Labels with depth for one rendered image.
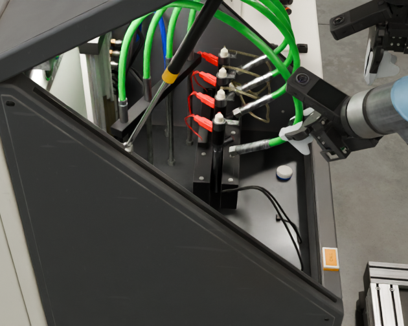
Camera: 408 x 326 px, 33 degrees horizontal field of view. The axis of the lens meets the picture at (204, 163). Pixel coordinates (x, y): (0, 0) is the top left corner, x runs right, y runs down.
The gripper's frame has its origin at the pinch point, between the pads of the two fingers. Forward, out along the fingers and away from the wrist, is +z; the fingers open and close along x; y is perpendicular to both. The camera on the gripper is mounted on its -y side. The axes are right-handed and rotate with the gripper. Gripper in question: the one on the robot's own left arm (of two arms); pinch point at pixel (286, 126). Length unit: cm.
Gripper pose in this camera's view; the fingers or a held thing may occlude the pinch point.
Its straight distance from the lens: 125.9
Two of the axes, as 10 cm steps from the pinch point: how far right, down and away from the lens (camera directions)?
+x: 6.3, -6.7, 4.0
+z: -4.4, 1.2, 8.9
